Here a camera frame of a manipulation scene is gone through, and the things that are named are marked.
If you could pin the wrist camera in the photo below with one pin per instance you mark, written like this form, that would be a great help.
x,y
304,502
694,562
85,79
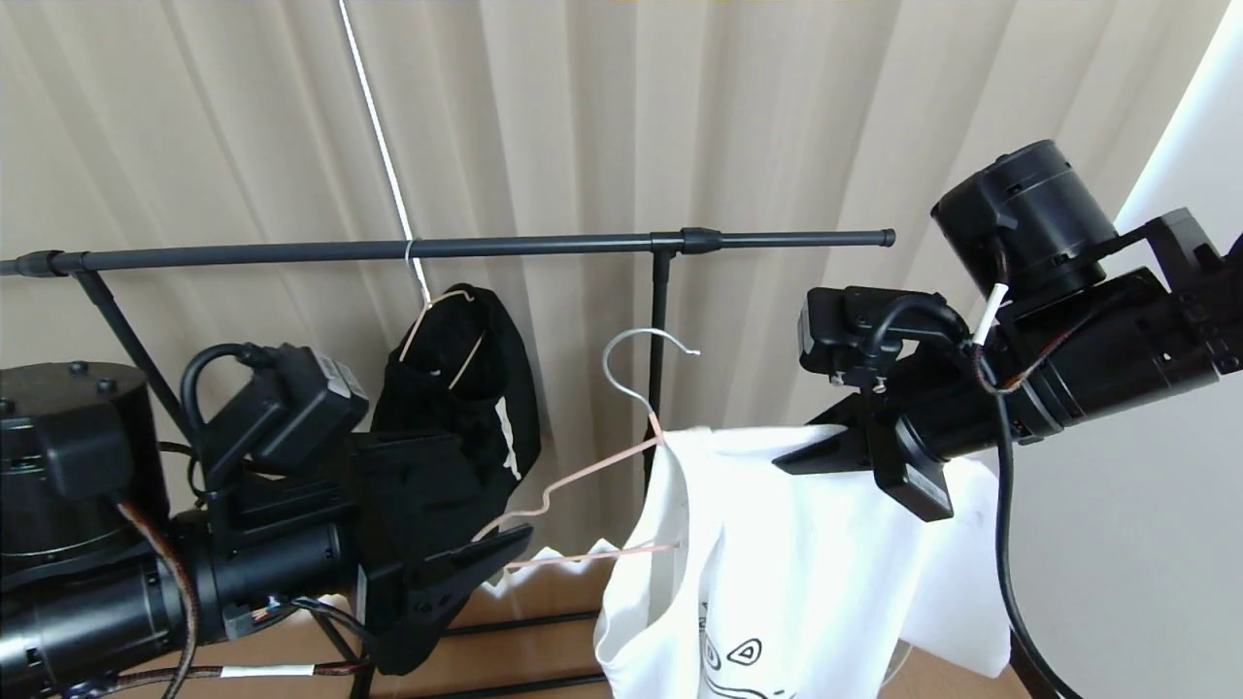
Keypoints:
x,y
855,330
291,403

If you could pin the black knitted garment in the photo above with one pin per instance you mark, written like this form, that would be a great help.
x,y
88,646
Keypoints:
x,y
486,388

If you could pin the black clothes rack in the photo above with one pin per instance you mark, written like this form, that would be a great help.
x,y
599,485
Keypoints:
x,y
291,251

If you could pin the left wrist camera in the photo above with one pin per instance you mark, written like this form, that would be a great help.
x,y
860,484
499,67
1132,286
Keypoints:
x,y
291,403

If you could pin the white garment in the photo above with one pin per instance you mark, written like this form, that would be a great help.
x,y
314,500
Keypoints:
x,y
806,563

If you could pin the pink clothes hanger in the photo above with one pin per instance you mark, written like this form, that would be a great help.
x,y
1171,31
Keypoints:
x,y
427,313
583,473

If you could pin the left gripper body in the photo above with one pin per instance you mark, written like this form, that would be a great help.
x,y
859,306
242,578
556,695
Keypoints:
x,y
408,515

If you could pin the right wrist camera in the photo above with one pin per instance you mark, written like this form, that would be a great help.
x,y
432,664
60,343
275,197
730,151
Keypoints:
x,y
855,330

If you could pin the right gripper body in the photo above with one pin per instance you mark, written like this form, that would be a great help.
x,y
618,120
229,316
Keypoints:
x,y
1068,379

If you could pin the beige curtain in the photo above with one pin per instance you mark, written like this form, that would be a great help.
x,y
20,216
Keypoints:
x,y
777,116

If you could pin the white laundry basket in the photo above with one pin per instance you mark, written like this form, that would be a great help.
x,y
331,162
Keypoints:
x,y
898,668

